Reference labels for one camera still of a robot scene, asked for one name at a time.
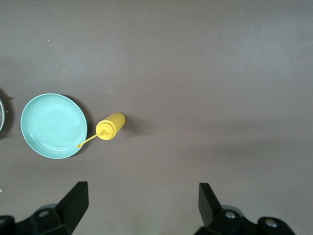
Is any yellow squeeze bottle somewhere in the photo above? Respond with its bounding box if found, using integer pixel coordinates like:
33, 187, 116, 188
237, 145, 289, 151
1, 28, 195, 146
77, 112, 126, 149

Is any beige plate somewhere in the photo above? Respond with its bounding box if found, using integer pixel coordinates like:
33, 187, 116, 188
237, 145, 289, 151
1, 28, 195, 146
0, 96, 6, 132

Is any mint green plate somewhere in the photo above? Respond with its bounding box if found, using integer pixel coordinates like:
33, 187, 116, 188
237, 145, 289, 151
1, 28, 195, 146
20, 93, 89, 160

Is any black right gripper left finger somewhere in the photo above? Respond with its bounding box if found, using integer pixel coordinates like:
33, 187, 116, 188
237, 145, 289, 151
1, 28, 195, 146
0, 181, 89, 235

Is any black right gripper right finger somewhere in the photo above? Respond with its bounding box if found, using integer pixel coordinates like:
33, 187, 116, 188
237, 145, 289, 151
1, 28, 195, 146
194, 182, 297, 235

